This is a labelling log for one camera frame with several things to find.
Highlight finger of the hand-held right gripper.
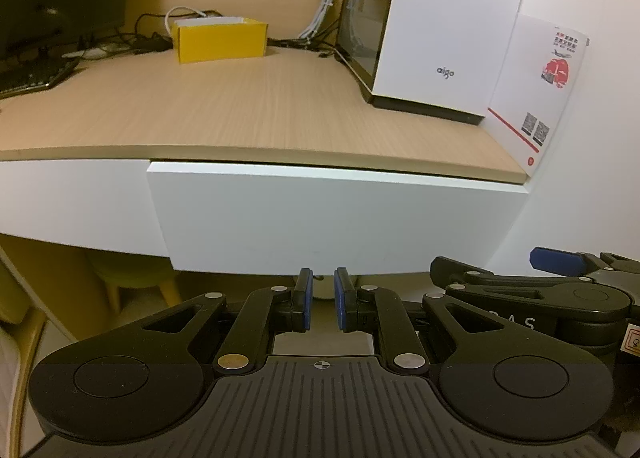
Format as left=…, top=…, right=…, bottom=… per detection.
left=430, top=255, right=596, bottom=308
left=529, top=247, right=640, bottom=284

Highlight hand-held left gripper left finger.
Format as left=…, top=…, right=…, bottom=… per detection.
left=141, top=267, right=315, bottom=374

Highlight yellow cardboard box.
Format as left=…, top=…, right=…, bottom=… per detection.
left=169, top=16, right=269, bottom=64

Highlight white computer case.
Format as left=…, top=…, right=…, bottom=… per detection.
left=340, top=0, right=533, bottom=126

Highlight black keyboard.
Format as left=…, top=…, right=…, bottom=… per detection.
left=0, top=54, right=81, bottom=99

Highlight white desk drawer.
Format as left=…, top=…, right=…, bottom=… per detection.
left=0, top=158, right=171, bottom=259
left=146, top=161, right=530, bottom=276

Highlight black cables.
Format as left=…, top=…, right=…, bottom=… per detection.
left=117, top=13, right=172, bottom=55
left=267, top=36, right=346, bottom=59

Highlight green stool with yellow legs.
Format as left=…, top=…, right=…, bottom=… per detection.
left=89, top=251, right=182, bottom=311

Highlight looped white cable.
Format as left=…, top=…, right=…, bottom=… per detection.
left=165, top=6, right=208, bottom=34

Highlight white power strip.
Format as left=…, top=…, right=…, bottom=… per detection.
left=80, top=43, right=132, bottom=60

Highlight white card with red print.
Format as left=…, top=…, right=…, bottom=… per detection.
left=486, top=13, right=591, bottom=178

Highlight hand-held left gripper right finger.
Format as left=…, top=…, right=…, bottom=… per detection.
left=334, top=267, right=503, bottom=377

